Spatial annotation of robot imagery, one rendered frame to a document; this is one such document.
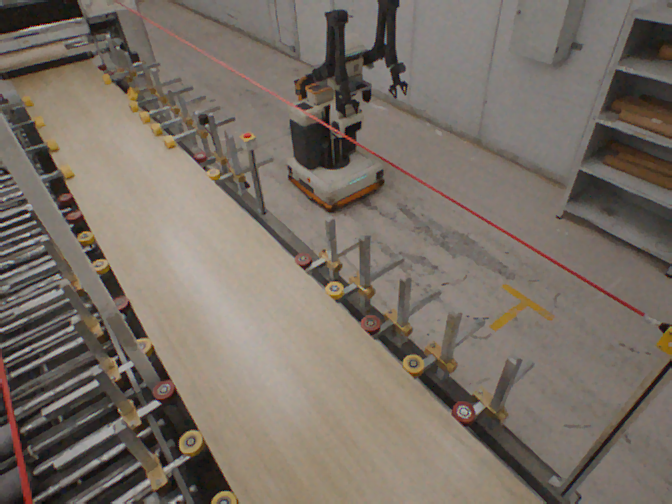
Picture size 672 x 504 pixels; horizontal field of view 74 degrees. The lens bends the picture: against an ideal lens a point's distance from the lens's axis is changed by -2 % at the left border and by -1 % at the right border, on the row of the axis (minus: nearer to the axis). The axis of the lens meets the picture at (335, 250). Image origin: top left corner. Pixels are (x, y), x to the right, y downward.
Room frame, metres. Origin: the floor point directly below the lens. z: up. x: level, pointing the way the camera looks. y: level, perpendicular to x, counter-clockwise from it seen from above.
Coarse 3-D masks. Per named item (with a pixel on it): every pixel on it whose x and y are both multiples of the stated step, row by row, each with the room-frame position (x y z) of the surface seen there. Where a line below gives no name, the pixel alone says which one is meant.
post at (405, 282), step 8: (400, 280) 1.19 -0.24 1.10; (408, 280) 1.18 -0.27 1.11; (400, 288) 1.19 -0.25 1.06; (408, 288) 1.18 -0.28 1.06; (400, 296) 1.19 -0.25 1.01; (408, 296) 1.18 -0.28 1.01; (400, 304) 1.19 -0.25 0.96; (408, 304) 1.18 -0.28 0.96; (400, 312) 1.18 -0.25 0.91; (408, 312) 1.19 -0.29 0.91; (400, 320) 1.18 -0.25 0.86; (400, 336) 1.17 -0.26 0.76
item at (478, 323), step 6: (480, 318) 1.18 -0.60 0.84; (474, 324) 1.15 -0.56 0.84; (480, 324) 1.14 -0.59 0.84; (462, 330) 1.12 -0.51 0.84; (468, 330) 1.12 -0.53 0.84; (474, 330) 1.12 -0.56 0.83; (462, 336) 1.09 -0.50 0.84; (468, 336) 1.10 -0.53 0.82; (456, 342) 1.06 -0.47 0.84; (462, 342) 1.08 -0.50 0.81; (432, 354) 1.01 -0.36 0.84; (426, 360) 0.99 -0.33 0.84; (432, 360) 0.99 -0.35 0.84; (426, 366) 0.96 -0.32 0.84
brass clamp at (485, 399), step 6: (474, 396) 0.83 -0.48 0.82; (480, 396) 0.82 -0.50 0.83; (486, 396) 0.82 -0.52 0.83; (492, 396) 0.82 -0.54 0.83; (474, 402) 0.82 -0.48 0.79; (480, 402) 0.81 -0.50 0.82; (486, 402) 0.80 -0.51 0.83; (486, 408) 0.78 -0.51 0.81; (492, 408) 0.77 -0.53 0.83; (504, 408) 0.77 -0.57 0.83; (492, 414) 0.76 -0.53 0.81; (498, 414) 0.75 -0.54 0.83; (504, 414) 0.75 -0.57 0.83; (498, 420) 0.74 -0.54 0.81; (504, 420) 0.74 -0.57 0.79
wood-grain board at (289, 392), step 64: (64, 128) 3.17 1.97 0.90; (128, 128) 3.09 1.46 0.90; (128, 192) 2.25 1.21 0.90; (192, 192) 2.20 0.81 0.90; (128, 256) 1.67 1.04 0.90; (192, 256) 1.64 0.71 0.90; (256, 256) 1.60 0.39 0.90; (192, 320) 1.23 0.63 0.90; (256, 320) 1.21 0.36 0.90; (320, 320) 1.18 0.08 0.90; (192, 384) 0.92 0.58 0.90; (256, 384) 0.90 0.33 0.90; (320, 384) 0.88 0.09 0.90; (384, 384) 0.86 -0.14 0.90; (256, 448) 0.66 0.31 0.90; (320, 448) 0.64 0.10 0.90; (384, 448) 0.63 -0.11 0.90; (448, 448) 0.61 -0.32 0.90
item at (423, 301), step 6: (432, 294) 1.35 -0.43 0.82; (438, 294) 1.36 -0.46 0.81; (420, 300) 1.32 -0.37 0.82; (426, 300) 1.32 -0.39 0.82; (432, 300) 1.34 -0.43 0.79; (414, 306) 1.29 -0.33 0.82; (420, 306) 1.29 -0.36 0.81; (414, 312) 1.27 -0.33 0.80; (384, 324) 1.20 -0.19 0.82; (390, 324) 1.20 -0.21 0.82; (384, 330) 1.17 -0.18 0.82; (372, 336) 1.14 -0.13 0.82; (378, 336) 1.15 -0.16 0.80
